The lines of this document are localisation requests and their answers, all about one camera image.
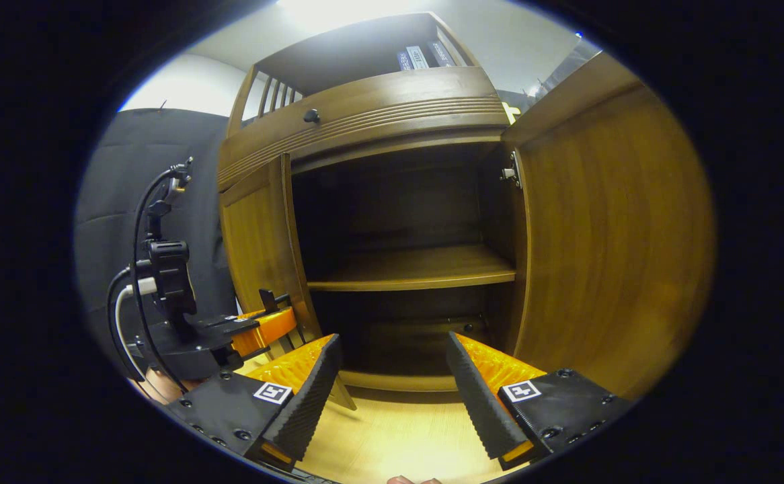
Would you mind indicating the large ceiling light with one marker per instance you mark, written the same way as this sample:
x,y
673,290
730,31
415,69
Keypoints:
x,y
365,10

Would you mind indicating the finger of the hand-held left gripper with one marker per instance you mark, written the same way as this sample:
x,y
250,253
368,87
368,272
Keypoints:
x,y
267,329

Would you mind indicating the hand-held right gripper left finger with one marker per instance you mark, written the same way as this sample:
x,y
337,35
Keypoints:
x,y
304,410

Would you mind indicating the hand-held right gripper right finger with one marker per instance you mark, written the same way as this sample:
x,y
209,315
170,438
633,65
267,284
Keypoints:
x,y
479,410

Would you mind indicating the blue-grey book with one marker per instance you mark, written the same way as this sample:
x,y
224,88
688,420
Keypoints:
x,y
404,61

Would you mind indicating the pale grey book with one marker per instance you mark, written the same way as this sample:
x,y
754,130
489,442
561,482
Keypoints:
x,y
418,57

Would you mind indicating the wooden shoe cabinet door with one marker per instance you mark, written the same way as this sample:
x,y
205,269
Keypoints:
x,y
257,235
614,235

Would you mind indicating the metal door hinge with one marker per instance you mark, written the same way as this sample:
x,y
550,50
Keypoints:
x,y
512,173

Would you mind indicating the wooden double-door shoe cabinet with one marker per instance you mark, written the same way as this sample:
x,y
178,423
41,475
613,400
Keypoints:
x,y
419,269

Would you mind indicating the wooden drawer with black knob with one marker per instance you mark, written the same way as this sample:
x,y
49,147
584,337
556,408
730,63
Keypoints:
x,y
399,94

